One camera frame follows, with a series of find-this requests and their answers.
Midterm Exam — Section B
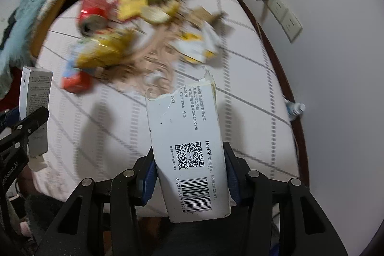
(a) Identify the brown cardboard piece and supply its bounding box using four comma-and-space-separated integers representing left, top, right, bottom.
186, 6, 227, 29

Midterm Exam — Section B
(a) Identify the yellow snack wrapper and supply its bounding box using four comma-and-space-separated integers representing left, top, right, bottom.
116, 0, 148, 21

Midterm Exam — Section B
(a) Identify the white grey small box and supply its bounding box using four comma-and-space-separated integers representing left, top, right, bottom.
19, 66, 53, 172

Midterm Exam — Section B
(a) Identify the red soda can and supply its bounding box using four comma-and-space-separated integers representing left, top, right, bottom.
78, 0, 111, 37

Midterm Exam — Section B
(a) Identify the light blue duvet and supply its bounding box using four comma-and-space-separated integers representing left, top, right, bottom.
1, 0, 56, 98

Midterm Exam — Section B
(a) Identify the white yellow torn wrapper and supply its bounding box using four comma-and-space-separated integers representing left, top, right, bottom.
169, 21, 221, 64

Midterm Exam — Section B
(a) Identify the white checked tablecloth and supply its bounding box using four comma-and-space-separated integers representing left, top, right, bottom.
33, 0, 299, 201

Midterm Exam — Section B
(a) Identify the yellow red snack bag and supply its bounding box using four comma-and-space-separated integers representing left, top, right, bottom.
61, 28, 136, 94

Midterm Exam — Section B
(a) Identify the torn white carton box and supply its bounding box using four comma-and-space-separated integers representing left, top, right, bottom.
146, 71, 231, 223

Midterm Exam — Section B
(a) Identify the white wall socket strip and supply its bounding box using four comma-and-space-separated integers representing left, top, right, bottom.
262, 0, 303, 43

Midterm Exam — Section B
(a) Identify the clear plastic bottle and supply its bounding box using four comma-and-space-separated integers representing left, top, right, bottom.
284, 99, 306, 121

